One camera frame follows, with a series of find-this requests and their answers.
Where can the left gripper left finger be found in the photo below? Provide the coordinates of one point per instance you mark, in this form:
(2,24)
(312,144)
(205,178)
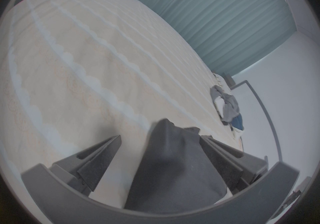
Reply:
(92,165)

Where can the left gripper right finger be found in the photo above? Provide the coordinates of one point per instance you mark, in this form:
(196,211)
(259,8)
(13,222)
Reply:
(230,165)

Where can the black T-shirt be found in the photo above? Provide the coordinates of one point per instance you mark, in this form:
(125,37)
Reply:
(175,168)

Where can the pile of clothes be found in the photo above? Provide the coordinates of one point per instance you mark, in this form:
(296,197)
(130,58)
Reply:
(228,107)

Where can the bed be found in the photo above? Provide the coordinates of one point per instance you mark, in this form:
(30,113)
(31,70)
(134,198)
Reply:
(87,55)

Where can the white printed pillow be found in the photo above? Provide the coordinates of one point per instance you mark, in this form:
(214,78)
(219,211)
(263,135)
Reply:
(222,80)

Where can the grey bedside table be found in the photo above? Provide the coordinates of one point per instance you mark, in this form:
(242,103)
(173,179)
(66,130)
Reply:
(230,79)

